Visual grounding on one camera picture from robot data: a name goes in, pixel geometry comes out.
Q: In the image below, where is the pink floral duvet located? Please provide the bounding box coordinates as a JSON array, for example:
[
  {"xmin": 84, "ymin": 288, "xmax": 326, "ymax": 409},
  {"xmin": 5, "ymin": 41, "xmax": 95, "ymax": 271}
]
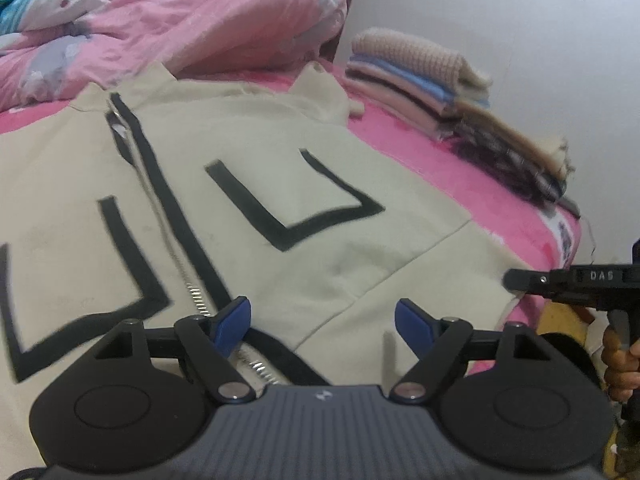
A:
[{"xmin": 1, "ymin": 0, "xmax": 348, "ymax": 109}]

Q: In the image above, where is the beige zip-up jacket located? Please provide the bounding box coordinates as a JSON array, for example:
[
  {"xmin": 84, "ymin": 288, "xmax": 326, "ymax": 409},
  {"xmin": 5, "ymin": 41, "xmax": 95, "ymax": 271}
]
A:
[{"xmin": 1, "ymin": 64, "xmax": 527, "ymax": 474}]

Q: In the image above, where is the stack of folded clothes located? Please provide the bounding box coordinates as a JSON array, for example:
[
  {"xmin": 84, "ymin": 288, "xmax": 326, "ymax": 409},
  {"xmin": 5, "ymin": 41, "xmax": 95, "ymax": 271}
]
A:
[{"xmin": 343, "ymin": 27, "xmax": 580, "ymax": 218}]

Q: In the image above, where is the person's right hand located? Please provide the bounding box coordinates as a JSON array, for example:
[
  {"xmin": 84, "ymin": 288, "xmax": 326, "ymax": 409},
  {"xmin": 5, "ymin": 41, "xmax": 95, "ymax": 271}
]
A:
[{"xmin": 601, "ymin": 326, "xmax": 640, "ymax": 403}]

